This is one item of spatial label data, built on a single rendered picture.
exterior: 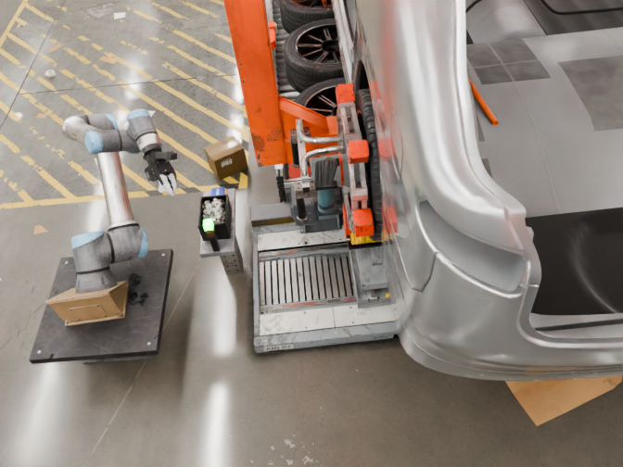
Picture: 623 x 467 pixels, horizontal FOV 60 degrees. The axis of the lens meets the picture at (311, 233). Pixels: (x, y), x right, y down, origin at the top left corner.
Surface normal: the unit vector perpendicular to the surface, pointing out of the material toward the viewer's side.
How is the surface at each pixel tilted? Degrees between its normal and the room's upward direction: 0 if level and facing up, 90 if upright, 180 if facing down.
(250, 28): 90
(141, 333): 0
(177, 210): 0
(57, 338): 0
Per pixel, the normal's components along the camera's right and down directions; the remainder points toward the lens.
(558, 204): -0.05, -0.44
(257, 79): 0.08, 0.76
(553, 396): -0.05, -0.62
